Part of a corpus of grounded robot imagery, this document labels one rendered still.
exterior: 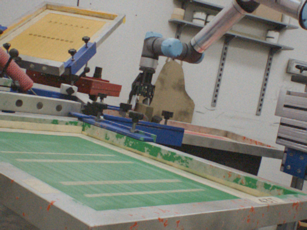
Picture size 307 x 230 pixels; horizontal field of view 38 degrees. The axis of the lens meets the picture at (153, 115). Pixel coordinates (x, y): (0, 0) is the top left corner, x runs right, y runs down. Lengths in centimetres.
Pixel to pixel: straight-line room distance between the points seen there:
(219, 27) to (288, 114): 48
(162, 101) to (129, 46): 58
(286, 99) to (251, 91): 285
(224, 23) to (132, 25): 226
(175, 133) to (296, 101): 45
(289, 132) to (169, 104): 259
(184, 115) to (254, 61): 87
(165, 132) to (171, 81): 238
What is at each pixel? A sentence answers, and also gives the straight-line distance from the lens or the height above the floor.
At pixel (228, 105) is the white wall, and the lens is 424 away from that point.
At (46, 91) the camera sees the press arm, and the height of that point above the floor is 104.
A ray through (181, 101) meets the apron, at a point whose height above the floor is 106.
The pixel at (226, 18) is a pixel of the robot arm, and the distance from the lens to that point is 173.
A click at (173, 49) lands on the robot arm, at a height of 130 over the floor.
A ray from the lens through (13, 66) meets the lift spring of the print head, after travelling 174.
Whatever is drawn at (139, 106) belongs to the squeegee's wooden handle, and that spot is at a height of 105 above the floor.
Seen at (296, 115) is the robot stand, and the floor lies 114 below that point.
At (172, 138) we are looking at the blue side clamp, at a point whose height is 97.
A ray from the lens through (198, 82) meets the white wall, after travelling 410.
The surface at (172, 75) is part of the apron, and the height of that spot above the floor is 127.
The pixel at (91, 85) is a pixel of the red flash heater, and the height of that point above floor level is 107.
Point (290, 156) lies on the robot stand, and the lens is 150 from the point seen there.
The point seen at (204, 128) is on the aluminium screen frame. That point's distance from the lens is 227.
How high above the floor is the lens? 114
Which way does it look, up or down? 4 degrees down
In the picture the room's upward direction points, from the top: 11 degrees clockwise
